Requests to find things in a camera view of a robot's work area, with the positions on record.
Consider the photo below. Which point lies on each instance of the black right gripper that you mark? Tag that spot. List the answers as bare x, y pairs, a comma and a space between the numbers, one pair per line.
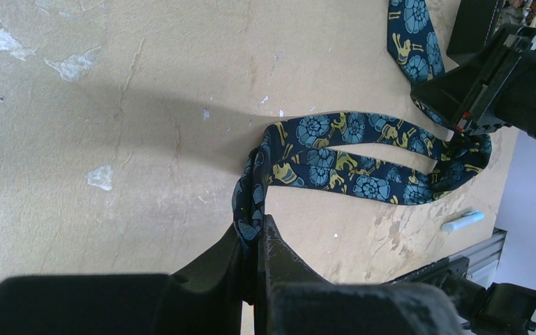
495, 89

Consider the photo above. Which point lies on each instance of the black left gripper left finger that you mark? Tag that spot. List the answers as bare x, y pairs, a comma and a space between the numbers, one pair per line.
200, 298

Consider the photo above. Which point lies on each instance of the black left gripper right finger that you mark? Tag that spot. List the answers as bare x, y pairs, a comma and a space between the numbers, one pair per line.
292, 298

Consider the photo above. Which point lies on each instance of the navy blue shell pattern tie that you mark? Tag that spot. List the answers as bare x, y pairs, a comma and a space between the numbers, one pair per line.
305, 152

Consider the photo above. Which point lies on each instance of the black tie display box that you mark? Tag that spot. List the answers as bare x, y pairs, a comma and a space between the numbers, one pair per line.
475, 24

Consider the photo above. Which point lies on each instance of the rolled cat pattern tie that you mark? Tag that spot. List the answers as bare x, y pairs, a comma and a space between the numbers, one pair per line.
520, 12

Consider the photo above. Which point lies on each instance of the light blue marker pen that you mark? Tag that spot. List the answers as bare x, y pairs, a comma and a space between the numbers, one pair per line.
464, 220

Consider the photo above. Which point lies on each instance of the aluminium frame rail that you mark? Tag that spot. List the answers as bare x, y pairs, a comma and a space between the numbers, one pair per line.
484, 258

